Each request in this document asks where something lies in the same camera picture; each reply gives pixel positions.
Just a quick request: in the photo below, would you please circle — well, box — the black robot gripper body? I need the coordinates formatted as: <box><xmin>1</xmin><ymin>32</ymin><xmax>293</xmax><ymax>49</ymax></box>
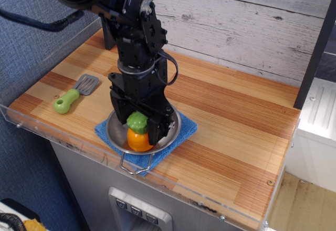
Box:
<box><xmin>108</xmin><ymin>56</ymin><xmax>173</xmax><ymax>125</ymax></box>

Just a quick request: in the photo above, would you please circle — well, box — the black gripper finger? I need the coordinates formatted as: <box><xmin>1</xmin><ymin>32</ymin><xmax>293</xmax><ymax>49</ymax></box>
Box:
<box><xmin>147</xmin><ymin>118</ymin><xmax>169</xmax><ymax>145</ymax></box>
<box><xmin>110</xmin><ymin>93</ymin><xmax>135</xmax><ymax>125</ymax></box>

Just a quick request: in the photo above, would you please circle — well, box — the orange toy carrot green top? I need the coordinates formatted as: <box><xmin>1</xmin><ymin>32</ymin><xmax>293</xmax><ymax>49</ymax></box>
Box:
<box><xmin>127</xmin><ymin>111</ymin><xmax>153</xmax><ymax>152</ymax></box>

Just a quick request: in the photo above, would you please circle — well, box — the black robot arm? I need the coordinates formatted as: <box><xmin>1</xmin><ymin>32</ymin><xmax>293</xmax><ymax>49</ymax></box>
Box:
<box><xmin>58</xmin><ymin>0</ymin><xmax>173</xmax><ymax>145</ymax></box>

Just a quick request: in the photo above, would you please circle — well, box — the blue folded cloth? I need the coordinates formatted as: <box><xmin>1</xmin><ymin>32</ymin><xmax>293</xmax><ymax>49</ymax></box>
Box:
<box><xmin>95</xmin><ymin>113</ymin><xmax>197</xmax><ymax>176</ymax></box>

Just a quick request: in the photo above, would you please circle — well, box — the clear acrylic table guard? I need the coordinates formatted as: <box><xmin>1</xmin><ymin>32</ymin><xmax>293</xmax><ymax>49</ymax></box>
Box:
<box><xmin>8</xmin><ymin>18</ymin><xmax>300</xmax><ymax>230</ymax></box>

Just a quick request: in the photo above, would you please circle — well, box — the grey cabinet with dispenser panel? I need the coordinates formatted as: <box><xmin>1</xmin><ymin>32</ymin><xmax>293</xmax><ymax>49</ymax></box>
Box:
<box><xmin>52</xmin><ymin>143</ymin><xmax>238</xmax><ymax>230</ymax></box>

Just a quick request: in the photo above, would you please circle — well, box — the yellow object bottom left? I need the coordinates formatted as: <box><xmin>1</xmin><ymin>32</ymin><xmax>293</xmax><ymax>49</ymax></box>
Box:
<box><xmin>23</xmin><ymin>219</ymin><xmax>47</xmax><ymax>231</ymax></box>

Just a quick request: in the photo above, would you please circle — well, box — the white ribbed appliance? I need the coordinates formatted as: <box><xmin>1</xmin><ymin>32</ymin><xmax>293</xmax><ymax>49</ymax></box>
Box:
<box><xmin>285</xmin><ymin>78</ymin><xmax>335</xmax><ymax>192</ymax></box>

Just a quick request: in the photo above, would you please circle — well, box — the stainless steel bowl with handles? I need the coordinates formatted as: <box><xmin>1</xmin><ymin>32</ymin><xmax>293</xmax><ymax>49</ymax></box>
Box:
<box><xmin>106</xmin><ymin>106</ymin><xmax>182</xmax><ymax>175</ymax></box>

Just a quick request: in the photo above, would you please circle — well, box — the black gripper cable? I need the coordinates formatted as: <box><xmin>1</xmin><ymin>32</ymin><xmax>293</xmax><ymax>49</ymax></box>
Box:
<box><xmin>154</xmin><ymin>49</ymin><xmax>179</xmax><ymax>86</ymax></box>

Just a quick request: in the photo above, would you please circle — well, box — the green handled grey spatula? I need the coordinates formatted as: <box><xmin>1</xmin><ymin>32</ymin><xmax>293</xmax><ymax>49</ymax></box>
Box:
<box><xmin>53</xmin><ymin>74</ymin><xmax>99</xmax><ymax>114</ymax></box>

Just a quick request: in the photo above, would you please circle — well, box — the black vertical frame post left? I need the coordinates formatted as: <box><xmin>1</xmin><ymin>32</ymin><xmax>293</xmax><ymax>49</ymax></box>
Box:
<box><xmin>101</xmin><ymin>17</ymin><xmax>116</xmax><ymax>50</ymax></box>

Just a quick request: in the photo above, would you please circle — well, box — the black vertical frame post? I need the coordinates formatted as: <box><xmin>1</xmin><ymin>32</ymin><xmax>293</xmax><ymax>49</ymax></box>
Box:
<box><xmin>293</xmin><ymin>0</ymin><xmax>335</xmax><ymax>110</ymax></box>
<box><xmin>101</xmin><ymin>17</ymin><xmax>116</xmax><ymax>50</ymax></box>

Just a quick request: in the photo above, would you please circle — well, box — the black vertical frame post right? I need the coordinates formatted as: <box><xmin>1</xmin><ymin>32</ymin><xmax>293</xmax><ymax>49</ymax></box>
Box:
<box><xmin>293</xmin><ymin>0</ymin><xmax>335</xmax><ymax>110</ymax></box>

